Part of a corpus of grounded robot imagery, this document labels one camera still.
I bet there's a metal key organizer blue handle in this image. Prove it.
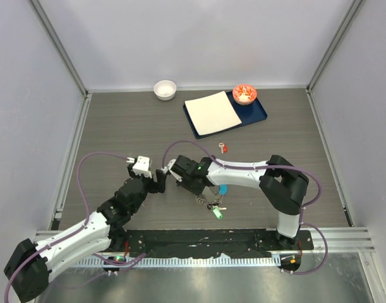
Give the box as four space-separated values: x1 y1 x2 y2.
194 184 228 206

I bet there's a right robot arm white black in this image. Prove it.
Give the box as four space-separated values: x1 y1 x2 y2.
167 155 309 249

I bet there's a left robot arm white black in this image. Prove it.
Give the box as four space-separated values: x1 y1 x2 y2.
4 163 169 302

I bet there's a green key tag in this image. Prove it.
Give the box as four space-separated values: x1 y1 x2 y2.
212 208 223 220

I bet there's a red headed key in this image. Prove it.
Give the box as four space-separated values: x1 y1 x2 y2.
219 142 228 154

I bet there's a white square plate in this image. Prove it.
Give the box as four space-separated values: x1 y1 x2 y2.
184 91 242 136

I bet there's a dark blue tray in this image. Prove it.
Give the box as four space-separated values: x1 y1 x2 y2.
183 91 267 139

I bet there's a white bowl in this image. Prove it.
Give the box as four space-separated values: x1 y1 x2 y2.
154 80 177 101

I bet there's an orange patterned bowl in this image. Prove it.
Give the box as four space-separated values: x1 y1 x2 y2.
232 84 257 105

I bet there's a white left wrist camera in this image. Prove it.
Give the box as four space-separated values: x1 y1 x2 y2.
126 155 152 178

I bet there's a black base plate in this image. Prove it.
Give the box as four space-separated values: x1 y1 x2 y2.
88 227 315 259

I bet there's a slotted cable duct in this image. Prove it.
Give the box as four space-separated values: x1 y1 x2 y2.
70 254 280 268

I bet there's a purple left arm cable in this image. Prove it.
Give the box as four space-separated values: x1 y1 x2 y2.
4 152 149 302

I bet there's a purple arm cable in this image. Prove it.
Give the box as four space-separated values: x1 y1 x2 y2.
4 152 149 302
162 140 329 275

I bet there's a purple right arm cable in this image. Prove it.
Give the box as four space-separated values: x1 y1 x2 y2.
162 140 329 275

